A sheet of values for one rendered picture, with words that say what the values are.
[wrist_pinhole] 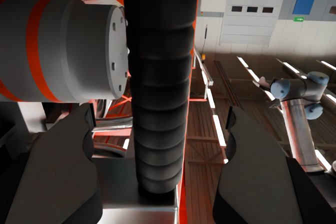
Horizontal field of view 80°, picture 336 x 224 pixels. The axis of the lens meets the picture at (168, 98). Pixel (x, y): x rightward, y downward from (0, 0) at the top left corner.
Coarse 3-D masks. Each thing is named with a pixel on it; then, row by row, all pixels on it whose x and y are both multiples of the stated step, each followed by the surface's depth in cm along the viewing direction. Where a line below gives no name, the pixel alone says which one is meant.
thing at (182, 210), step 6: (126, 96) 713; (120, 102) 718; (96, 132) 398; (102, 132) 398; (108, 132) 398; (114, 132) 398; (120, 132) 398; (126, 132) 398; (180, 192) 296; (180, 198) 287; (180, 204) 279; (180, 210) 272; (180, 216) 265; (186, 216) 265; (180, 222) 258; (186, 222) 258
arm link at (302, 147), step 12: (276, 84) 80; (288, 84) 78; (300, 84) 79; (276, 96) 81; (288, 96) 78; (300, 96) 79; (288, 108) 78; (300, 108) 77; (288, 120) 78; (300, 120) 76; (288, 132) 79; (300, 132) 75; (300, 144) 74; (312, 144) 74; (300, 156) 74; (312, 156) 73; (312, 168) 72; (312, 180) 71; (324, 180) 70; (324, 192) 69
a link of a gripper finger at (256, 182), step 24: (240, 120) 11; (240, 144) 9; (264, 144) 9; (240, 168) 8; (264, 168) 8; (216, 192) 7; (240, 192) 7; (264, 192) 7; (288, 192) 7; (216, 216) 7; (240, 216) 6; (264, 216) 6; (288, 216) 6
